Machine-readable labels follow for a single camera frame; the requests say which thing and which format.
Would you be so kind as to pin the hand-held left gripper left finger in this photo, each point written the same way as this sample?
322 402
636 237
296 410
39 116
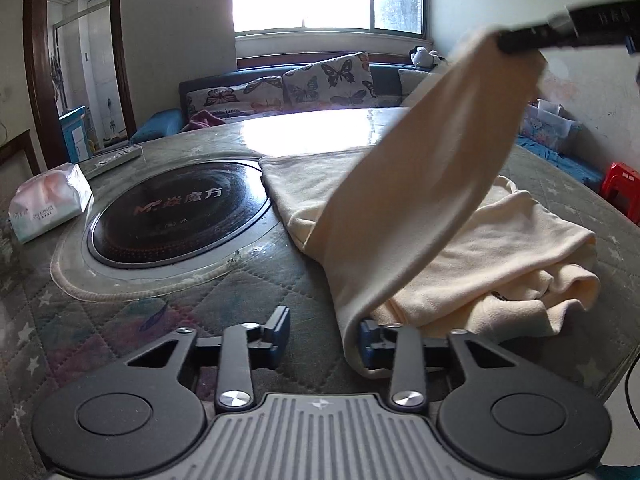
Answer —
280 327

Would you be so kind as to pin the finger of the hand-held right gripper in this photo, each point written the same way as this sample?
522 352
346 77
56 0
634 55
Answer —
530 35

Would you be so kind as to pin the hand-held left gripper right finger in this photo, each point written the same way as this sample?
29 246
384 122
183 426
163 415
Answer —
367 345

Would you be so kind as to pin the cream garment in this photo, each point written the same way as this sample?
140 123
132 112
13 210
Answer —
425 185

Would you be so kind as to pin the clear plastic storage box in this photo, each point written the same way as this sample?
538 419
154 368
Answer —
552 122

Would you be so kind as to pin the panda plush toy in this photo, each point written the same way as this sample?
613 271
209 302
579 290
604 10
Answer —
425 56

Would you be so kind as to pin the grey cushion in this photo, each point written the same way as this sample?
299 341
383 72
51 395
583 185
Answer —
412 85

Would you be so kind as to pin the round black induction cooker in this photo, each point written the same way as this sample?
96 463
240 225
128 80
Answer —
180 215

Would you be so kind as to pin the red plastic stool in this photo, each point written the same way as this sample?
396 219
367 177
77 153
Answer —
622 185

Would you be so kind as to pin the large butterfly print cushion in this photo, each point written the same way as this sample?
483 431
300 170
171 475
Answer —
332 80

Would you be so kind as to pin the pink cloth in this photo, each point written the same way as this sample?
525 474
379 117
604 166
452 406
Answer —
205 120

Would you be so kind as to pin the blue corner sofa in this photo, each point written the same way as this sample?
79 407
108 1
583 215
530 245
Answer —
155 127

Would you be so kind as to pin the grey remote control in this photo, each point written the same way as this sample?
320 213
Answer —
112 160

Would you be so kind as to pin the pink white tissue pack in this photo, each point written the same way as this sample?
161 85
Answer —
47 202

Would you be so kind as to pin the blue cabinet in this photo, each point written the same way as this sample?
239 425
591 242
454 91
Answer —
75 132

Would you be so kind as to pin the brown wooden frame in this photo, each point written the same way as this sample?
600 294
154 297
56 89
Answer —
20 155

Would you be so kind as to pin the dark wooden door frame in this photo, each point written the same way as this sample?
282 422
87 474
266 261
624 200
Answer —
37 60

